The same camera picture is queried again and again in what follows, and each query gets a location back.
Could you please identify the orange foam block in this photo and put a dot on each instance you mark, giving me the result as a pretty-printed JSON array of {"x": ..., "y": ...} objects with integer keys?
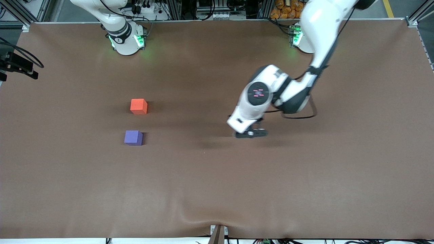
[{"x": 138, "y": 106}]

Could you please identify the purple foam block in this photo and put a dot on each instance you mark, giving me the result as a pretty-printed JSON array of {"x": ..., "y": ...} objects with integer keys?
[{"x": 133, "y": 138}]

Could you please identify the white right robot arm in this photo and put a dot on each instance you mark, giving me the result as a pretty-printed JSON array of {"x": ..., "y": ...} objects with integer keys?
[{"x": 127, "y": 44}]

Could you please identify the bag of orange fruits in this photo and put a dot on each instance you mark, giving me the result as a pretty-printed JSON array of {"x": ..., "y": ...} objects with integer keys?
[{"x": 286, "y": 10}]

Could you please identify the brown table cover sheet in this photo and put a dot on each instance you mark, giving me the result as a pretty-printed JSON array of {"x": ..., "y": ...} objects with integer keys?
[{"x": 217, "y": 186}]

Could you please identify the aluminium frame profile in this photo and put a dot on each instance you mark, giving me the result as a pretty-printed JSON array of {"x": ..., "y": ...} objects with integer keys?
[
  {"x": 420, "y": 17},
  {"x": 173, "y": 9},
  {"x": 23, "y": 12},
  {"x": 266, "y": 8}
]

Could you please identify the green terminal connector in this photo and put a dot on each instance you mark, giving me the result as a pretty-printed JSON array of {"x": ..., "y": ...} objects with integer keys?
[{"x": 266, "y": 241}]

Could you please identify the white socket strip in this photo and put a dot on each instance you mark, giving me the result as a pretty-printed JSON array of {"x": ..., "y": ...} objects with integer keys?
[{"x": 220, "y": 15}]

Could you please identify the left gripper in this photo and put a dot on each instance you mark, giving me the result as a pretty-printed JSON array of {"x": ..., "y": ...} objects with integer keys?
[{"x": 259, "y": 119}]

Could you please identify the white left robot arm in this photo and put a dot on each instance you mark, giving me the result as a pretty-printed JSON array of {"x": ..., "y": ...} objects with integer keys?
[{"x": 322, "y": 27}]

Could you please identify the white power strip with plugs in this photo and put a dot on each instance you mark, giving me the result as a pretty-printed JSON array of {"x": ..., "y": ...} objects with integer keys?
[{"x": 151, "y": 13}]

